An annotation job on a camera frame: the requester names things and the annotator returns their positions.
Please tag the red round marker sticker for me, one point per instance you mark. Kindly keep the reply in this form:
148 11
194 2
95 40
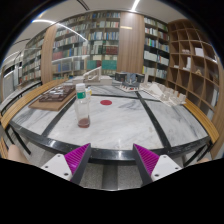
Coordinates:
106 102

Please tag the wooden cubby shelf right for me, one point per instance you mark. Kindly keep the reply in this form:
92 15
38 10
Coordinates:
195 69

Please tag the small yellow capped bottle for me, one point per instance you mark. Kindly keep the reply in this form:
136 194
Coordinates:
88 92

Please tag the brown architectural model on board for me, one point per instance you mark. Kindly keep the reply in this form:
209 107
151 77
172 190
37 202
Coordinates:
54 99

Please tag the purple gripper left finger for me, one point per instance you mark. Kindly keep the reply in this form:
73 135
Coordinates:
70 166

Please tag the clear plastic bottle white cap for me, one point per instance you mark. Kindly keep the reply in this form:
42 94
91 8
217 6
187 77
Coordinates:
82 106

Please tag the dark grey building model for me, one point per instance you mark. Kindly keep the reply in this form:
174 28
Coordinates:
129 81

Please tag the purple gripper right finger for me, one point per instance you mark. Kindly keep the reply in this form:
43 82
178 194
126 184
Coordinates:
151 166

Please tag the large bookshelf with books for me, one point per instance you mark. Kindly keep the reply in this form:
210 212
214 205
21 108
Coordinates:
112 40

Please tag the white architectural model centre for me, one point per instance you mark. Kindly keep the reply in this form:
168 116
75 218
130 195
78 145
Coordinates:
93 77

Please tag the white terraced building model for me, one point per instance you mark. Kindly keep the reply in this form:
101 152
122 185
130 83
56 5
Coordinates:
164 94

